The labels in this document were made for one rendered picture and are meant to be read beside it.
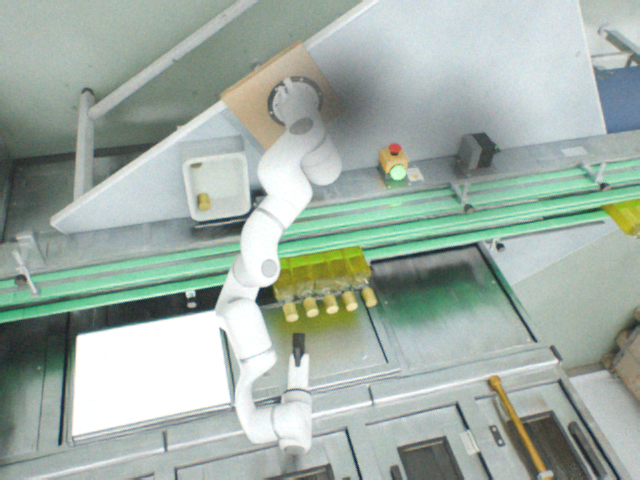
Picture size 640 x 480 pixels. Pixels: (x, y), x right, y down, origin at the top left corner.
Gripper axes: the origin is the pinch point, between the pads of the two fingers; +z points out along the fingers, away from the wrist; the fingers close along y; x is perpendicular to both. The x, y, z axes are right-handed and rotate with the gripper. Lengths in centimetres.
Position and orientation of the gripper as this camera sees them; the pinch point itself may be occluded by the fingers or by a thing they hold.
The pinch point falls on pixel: (298, 345)
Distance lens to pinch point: 156.3
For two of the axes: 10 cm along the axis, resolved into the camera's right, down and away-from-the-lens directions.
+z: 0.0, -7.1, 7.0
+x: -10.0, -0.2, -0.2
